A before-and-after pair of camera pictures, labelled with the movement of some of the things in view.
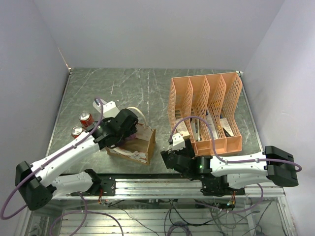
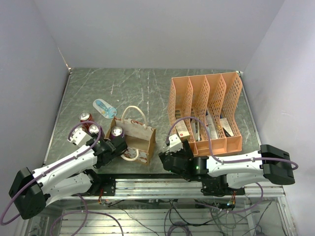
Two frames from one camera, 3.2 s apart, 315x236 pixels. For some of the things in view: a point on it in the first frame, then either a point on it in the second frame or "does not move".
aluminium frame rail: [168, 188] does not move
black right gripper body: [187, 152] does not move
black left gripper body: [132, 129] -> [106, 162]
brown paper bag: [139, 149] does not move
